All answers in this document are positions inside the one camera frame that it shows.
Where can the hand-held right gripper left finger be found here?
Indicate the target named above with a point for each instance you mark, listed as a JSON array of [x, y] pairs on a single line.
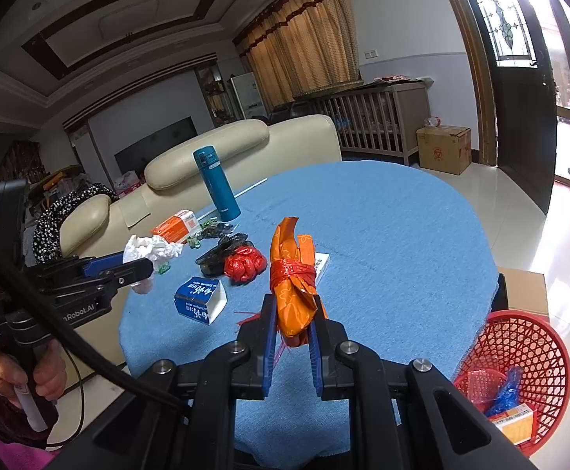
[[267, 352]]

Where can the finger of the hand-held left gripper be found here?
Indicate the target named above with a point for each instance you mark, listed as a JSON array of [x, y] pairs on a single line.
[[103, 264], [133, 273]]

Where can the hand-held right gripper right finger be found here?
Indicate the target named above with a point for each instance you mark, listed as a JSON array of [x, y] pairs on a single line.
[[316, 352]]

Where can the white tissue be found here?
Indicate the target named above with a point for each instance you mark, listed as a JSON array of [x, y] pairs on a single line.
[[152, 249]]

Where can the orange plastic bag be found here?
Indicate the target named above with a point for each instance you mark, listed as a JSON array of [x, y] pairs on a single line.
[[292, 303]]

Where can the blue and white carton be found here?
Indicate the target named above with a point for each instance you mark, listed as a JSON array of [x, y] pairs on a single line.
[[196, 303]]

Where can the black plastic bag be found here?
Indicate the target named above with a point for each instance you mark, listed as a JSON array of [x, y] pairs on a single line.
[[221, 254]]

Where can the red plastic bag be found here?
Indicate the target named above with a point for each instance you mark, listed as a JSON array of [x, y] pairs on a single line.
[[245, 264]]

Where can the red and white packet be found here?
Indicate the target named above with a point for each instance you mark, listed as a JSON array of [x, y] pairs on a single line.
[[324, 262]]

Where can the clear plastic packaging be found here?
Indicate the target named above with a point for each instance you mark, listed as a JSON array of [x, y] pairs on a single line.
[[478, 387]]

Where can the blue plastic bag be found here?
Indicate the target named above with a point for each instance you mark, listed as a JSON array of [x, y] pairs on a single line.
[[507, 391]]

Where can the red and white carton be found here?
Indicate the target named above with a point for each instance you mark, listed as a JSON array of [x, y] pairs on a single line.
[[512, 423]]

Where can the red plastic mesh basket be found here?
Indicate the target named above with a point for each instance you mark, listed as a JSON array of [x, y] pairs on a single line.
[[534, 338]]

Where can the person's left hand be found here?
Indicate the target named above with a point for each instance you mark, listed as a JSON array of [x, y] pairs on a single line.
[[52, 372]]

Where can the green candy wrapper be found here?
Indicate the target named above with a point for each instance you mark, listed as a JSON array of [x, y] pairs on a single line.
[[196, 235], [163, 269]]

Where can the beige paper sheet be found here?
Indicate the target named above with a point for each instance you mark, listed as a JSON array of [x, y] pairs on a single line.
[[134, 211]]

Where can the orange and white box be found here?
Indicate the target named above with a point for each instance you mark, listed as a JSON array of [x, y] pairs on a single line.
[[174, 225]]

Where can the black and white floral cloth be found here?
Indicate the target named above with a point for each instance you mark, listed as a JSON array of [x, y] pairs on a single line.
[[49, 225]]

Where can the pink bag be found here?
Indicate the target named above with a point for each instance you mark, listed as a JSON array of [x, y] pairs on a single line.
[[129, 181]]

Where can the dark patterned packet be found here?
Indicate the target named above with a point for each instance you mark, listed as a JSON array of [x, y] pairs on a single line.
[[221, 228]]

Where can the blue tablecloth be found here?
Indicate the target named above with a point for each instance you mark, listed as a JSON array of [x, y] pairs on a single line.
[[387, 254]]

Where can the teal thermos bottle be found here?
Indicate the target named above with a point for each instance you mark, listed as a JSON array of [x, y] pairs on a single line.
[[218, 186]]

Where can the black television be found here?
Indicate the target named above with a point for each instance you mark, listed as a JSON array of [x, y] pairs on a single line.
[[157, 144]]

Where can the cream leather sofa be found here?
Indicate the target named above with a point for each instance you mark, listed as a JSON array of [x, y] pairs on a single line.
[[206, 152]]

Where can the thin white rod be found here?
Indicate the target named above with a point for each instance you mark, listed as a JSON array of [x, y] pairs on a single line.
[[253, 187]]

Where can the wooden display shelf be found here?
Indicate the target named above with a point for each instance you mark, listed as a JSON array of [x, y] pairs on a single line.
[[216, 98]]

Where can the white standing air conditioner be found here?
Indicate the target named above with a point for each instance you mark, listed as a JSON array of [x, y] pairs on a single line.
[[248, 95]]

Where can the cardboard box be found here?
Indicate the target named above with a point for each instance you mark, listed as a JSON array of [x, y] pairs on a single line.
[[441, 152]]

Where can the wooden crib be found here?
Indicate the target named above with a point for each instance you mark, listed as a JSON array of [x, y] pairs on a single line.
[[373, 122]]

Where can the pink cloth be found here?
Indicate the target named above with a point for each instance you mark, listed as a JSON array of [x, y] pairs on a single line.
[[397, 79]]

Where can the tan curtain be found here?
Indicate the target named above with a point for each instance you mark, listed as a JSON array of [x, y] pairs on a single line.
[[304, 44]]

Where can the dark door with stained glass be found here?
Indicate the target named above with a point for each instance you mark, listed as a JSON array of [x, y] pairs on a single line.
[[520, 132]]

